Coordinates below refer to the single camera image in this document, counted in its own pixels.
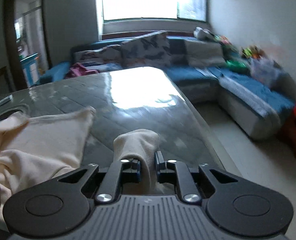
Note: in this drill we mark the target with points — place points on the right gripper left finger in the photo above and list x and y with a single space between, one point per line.
113 178

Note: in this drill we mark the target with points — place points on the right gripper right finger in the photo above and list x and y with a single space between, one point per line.
178 174

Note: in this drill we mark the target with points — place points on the cream knit garment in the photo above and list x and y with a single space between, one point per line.
34 150

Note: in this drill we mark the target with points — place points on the blue corner sofa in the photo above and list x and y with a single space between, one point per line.
258 110

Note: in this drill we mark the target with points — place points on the pink cloth on sofa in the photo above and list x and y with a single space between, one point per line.
77 70

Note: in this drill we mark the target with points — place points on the grey white pillow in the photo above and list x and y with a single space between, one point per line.
204 54

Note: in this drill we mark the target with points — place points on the butterfly print cushion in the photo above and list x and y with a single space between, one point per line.
150 50

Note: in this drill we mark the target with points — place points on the blue white cabinet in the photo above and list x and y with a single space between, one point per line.
29 66

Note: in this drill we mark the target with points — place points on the white remote control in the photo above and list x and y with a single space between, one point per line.
6 99

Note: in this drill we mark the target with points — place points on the clear plastic storage box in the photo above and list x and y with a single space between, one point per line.
264 71

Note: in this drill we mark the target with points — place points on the colourful plush toys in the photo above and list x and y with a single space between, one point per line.
252 52

